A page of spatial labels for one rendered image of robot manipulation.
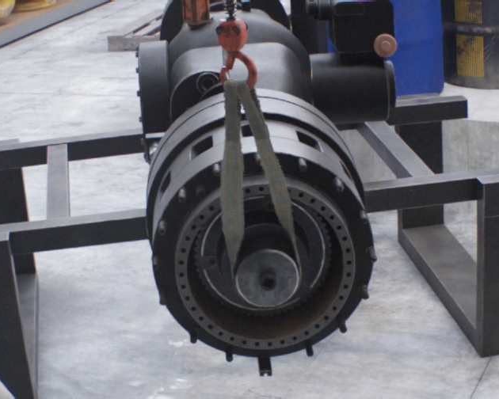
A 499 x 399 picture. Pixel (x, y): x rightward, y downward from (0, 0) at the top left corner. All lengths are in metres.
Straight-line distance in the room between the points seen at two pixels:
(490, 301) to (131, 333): 1.33
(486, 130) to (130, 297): 1.70
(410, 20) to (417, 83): 0.30
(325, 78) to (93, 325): 1.29
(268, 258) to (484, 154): 2.76
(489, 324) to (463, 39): 2.04
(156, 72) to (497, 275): 1.32
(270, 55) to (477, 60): 2.09
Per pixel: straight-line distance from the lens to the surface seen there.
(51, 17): 10.53
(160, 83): 4.05
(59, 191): 4.16
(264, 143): 2.63
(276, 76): 3.68
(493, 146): 5.34
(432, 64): 5.63
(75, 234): 3.83
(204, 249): 2.85
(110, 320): 4.65
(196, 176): 2.76
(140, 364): 4.29
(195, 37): 4.09
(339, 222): 2.76
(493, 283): 4.08
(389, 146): 4.35
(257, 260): 2.71
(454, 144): 5.39
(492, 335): 4.16
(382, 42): 4.15
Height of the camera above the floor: 1.93
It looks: 20 degrees down
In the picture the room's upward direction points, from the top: 4 degrees counter-clockwise
